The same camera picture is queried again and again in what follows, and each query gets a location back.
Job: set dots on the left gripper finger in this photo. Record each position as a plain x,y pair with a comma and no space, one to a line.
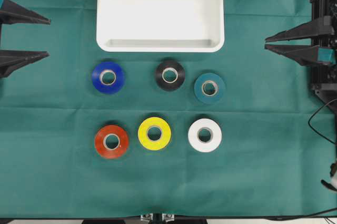
14,60
12,13

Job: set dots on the teal tape roll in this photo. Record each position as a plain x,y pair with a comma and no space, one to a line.
209,88

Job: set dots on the blue tape roll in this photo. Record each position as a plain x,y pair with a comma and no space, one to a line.
108,67

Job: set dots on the white object at edge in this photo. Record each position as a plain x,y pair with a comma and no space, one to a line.
332,184

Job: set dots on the white tape roll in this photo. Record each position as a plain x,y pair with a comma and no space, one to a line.
215,132

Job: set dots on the metal table clamp bracket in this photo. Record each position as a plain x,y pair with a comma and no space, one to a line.
158,218

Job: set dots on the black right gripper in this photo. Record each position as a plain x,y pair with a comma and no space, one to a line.
321,55

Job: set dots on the red tape roll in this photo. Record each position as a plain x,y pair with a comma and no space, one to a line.
100,142

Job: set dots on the green table cloth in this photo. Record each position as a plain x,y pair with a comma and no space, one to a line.
276,143

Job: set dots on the black tape roll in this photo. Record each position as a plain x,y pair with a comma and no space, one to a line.
170,65

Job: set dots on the white plastic tray case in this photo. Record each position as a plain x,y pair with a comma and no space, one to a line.
160,25

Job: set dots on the yellow tape roll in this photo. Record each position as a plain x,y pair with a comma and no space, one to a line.
154,122

